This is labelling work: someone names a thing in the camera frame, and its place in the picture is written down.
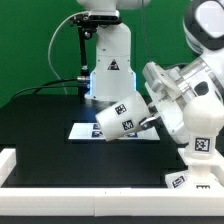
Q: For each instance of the white lamp bulb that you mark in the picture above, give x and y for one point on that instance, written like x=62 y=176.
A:
x=203 y=118

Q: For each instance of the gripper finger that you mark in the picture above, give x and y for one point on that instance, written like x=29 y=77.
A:
x=153 y=121

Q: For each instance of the white lamp shade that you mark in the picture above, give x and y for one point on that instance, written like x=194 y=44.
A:
x=123 y=117

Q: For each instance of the white frame left bar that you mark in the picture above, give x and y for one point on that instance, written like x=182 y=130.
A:
x=7 y=163

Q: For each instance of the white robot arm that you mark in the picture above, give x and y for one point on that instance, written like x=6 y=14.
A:
x=113 y=82

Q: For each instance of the white marker sheet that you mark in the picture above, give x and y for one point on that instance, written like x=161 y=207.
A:
x=91 y=131

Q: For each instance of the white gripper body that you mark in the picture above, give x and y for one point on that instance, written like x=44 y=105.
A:
x=171 y=110

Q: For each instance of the white lamp base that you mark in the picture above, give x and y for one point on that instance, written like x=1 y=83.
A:
x=199 y=175

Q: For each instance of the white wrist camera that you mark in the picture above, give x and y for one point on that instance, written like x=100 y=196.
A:
x=158 y=80

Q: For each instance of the white frame right bar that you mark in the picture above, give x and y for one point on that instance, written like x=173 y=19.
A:
x=219 y=171

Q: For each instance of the white frame bar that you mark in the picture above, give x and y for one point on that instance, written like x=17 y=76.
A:
x=109 y=202
x=219 y=171
x=7 y=163

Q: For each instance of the black camera on stand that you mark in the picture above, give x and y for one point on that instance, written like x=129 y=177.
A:
x=87 y=24

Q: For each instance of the white frame front bar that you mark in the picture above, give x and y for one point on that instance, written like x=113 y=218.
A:
x=109 y=202

